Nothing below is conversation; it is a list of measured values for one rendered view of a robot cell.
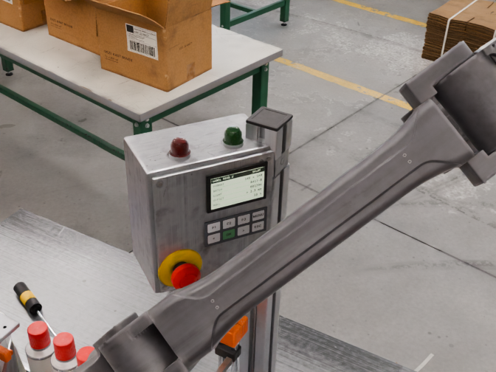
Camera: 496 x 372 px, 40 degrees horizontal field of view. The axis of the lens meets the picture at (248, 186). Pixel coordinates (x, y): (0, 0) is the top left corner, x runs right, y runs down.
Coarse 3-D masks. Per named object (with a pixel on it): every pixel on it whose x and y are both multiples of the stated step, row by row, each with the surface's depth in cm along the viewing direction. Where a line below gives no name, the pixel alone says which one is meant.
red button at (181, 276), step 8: (176, 264) 87; (184, 264) 86; (192, 264) 86; (176, 272) 85; (184, 272) 85; (192, 272) 86; (200, 272) 87; (176, 280) 85; (184, 280) 85; (192, 280) 86; (176, 288) 86
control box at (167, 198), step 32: (192, 128) 88; (224, 128) 88; (128, 160) 85; (160, 160) 81; (192, 160) 81; (224, 160) 83; (256, 160) 84; (128, 192) 89; (160, 192) 80; (192, 192) 82; (160, 224) 83; (192, 224) 85; (160, 256) 86; (192, 256) 88; (224, 256) 90; (160, 288) 88
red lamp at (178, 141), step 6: (174, 138) 81; (180, 138) 81; (174, 144) 81; (180, 144) 80; (186, 144) 81; (174, 150) 81; (180, 150) 81; (186, 150) 81; (174, 156) 81; (180, 156) 81; (186, 156) 81
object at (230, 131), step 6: (234, 126) 84; (228, 132) 83; (234, 132) 83; (240, 132) 84; (228, 138) 83; (234, 138) 83; (240, 138) 84; (228, 144) 84; (234, 144) 84; (240, 144) 84
